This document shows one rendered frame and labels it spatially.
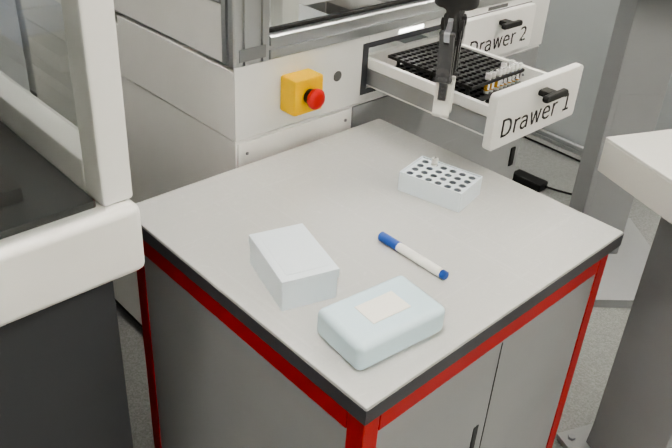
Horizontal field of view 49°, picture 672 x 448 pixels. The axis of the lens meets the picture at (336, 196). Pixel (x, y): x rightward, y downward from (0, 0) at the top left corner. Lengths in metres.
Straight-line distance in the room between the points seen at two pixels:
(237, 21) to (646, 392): 1.15
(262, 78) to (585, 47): 2.14
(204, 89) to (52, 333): 0.55
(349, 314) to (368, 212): 0.33
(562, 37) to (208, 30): 2.23
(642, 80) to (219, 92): 1.40
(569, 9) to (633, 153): 1.93
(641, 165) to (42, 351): 1.04
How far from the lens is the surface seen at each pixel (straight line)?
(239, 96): 1.35
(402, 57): 1.56
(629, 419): 1.83
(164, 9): 1.49
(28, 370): 1.14
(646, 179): 1.42
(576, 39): 3.33
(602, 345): 2.32
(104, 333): 1.16
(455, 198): 1.27
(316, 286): 1.02
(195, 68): 1.43
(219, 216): 1.23
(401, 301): 0.98
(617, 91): 2.36
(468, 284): 1.11
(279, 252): 1.04
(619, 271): 2.59
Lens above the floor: 1.41
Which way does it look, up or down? 30 degrees down
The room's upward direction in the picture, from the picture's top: 4 degrees clockwise
